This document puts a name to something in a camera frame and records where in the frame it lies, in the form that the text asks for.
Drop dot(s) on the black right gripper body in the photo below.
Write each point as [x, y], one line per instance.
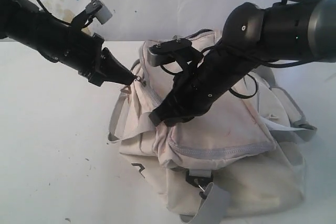
[221, 69]

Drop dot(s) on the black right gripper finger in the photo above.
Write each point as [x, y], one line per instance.
[171, 119]
[164, 113]

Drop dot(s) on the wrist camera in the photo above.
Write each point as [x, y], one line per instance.
[178, 50]
[96, 9]

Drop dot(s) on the white fabric backpack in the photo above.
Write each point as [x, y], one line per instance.
[239, 159]

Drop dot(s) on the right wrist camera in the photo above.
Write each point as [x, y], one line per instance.
[178, 50]

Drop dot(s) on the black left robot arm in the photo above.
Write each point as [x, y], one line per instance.
[24, 22]

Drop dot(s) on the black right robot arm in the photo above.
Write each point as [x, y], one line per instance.
[280, 36]

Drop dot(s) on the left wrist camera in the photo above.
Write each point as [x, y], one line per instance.
[96, 9]

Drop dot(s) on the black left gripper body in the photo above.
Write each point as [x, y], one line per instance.
[69, 45]

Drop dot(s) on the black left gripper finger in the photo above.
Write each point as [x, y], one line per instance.
[112, 70]

